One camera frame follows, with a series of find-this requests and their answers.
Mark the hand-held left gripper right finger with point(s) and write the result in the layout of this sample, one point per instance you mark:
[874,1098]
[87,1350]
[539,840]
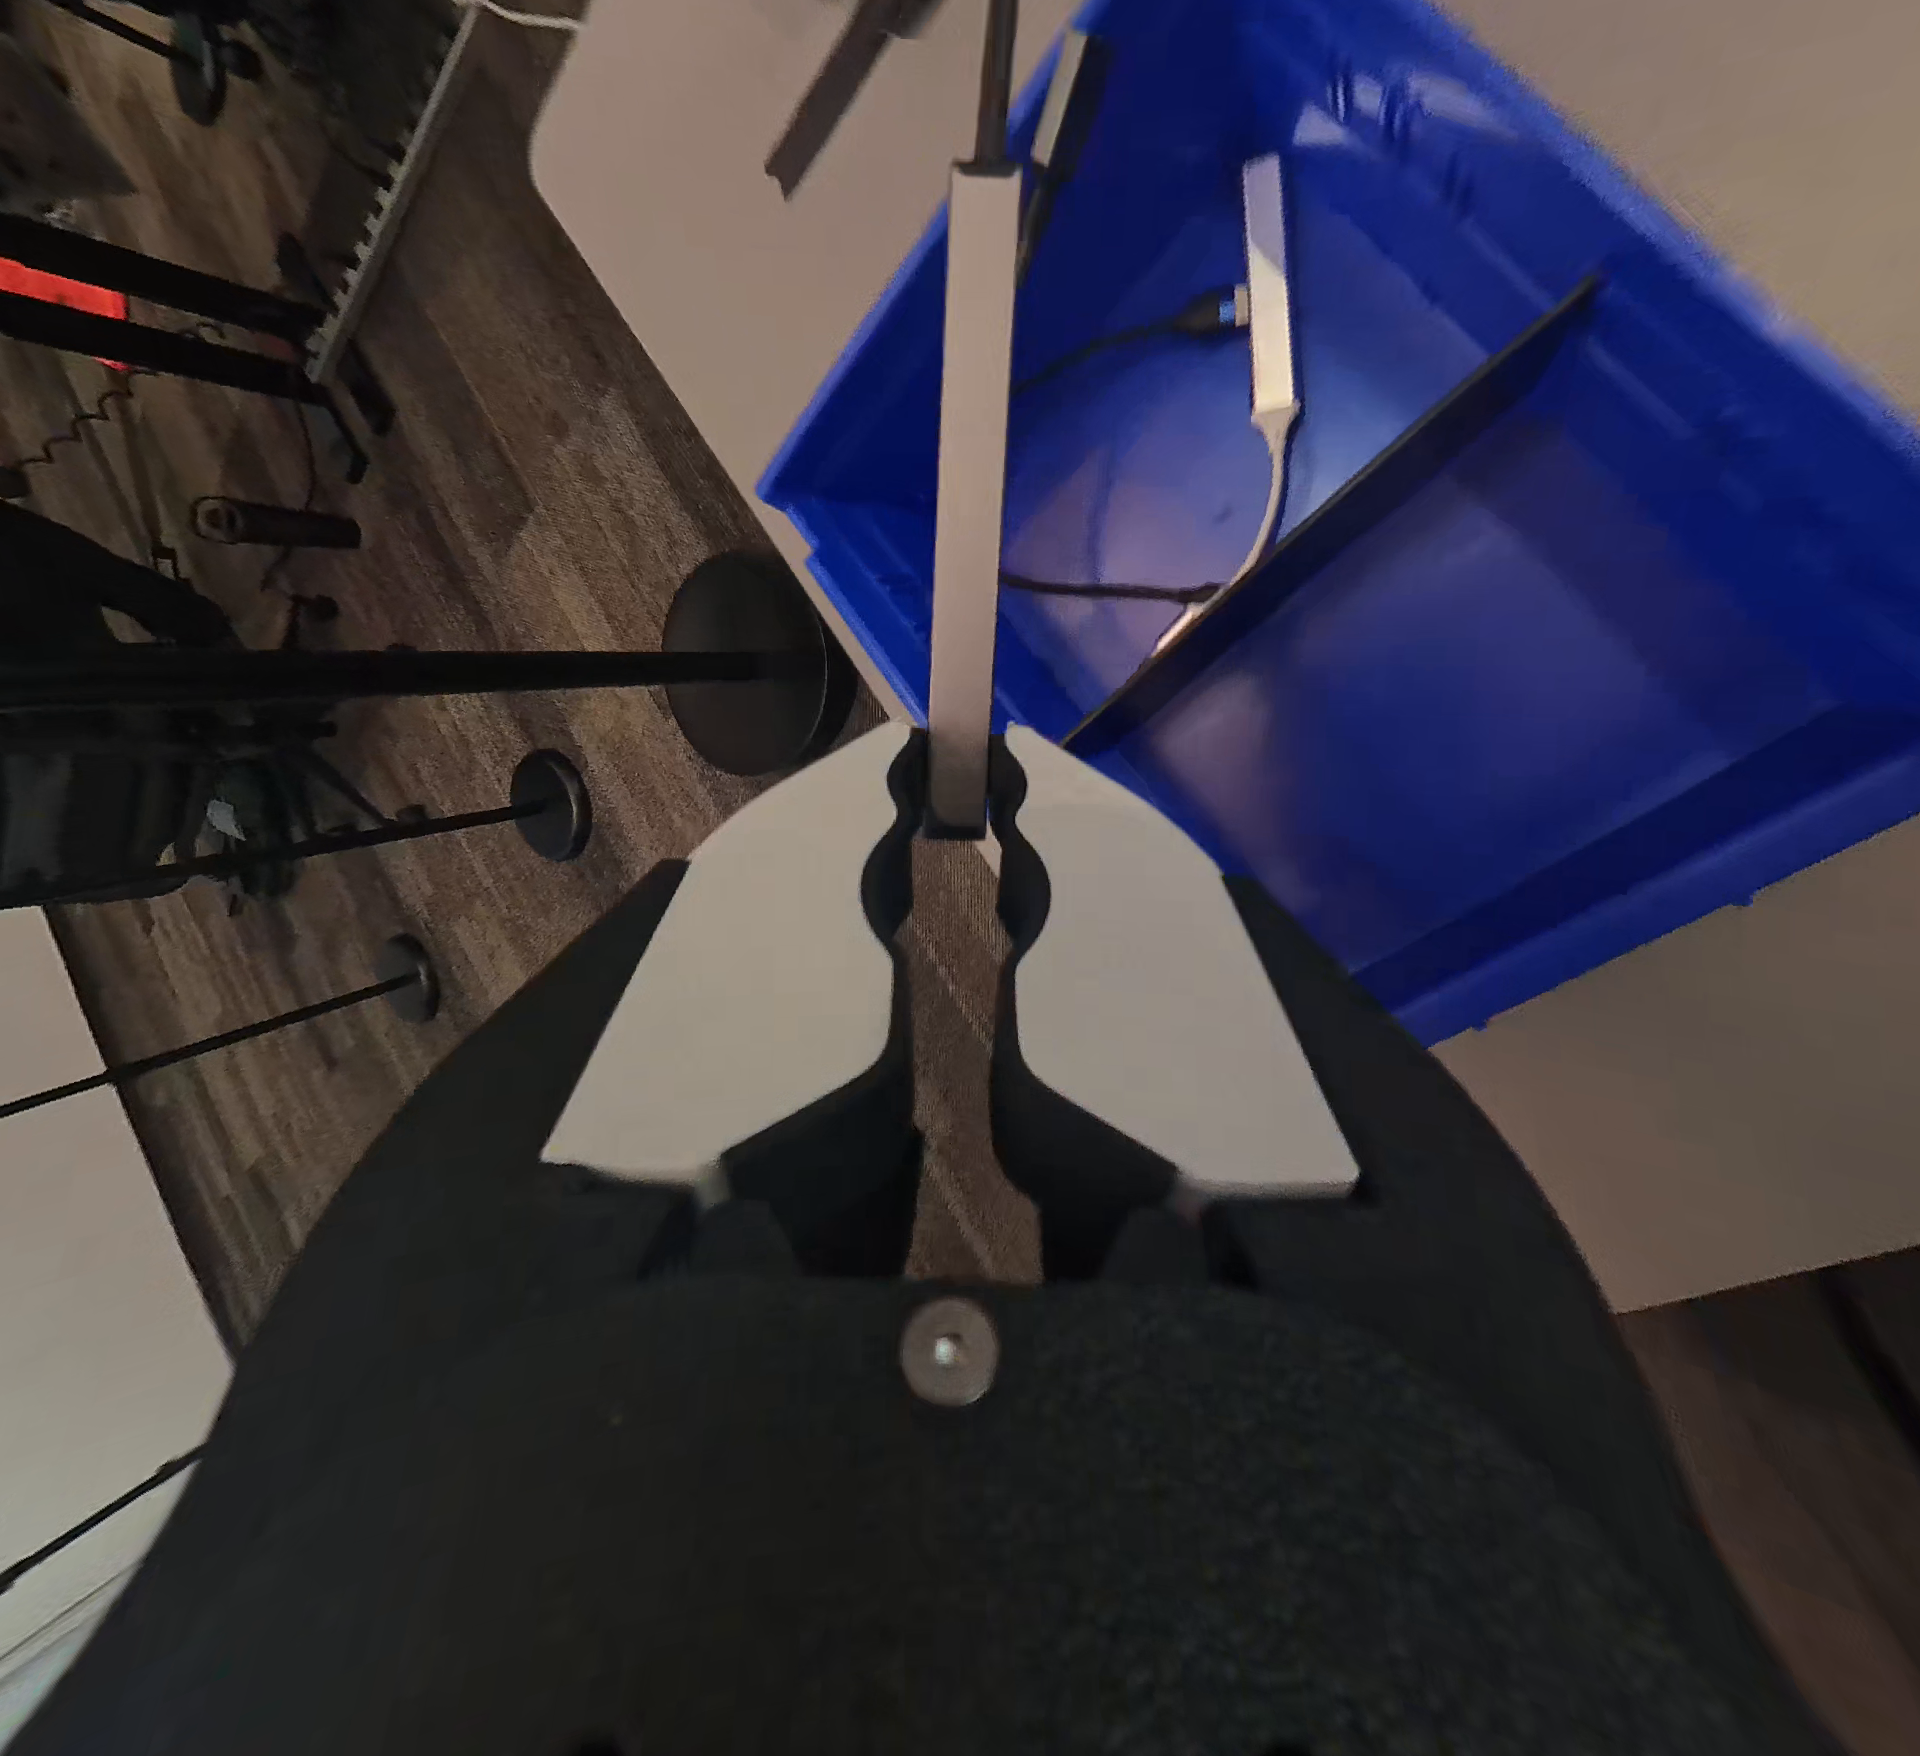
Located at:
[1183,1021]

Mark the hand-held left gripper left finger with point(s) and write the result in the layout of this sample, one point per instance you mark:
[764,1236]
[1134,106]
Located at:
[735,1004]

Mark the blue plastic bin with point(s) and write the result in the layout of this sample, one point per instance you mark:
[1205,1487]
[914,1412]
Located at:
[1575,678]

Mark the dark grey USB hub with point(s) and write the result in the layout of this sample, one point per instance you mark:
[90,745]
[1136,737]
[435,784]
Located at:
[968,436]

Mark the silver USB hub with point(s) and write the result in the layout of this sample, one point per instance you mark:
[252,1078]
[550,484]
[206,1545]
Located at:
[1269,285]

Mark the small round-base stand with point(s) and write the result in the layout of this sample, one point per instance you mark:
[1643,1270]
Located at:
[551,809]
[415,978]

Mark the large round-base stand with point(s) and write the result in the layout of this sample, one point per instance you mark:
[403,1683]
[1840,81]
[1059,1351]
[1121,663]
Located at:
[735,706]

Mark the black bin divider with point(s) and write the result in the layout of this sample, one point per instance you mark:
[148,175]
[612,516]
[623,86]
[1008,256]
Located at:
[1353,512]

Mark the grey toothed rail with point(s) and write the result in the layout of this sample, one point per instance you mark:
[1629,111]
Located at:
[385,210]

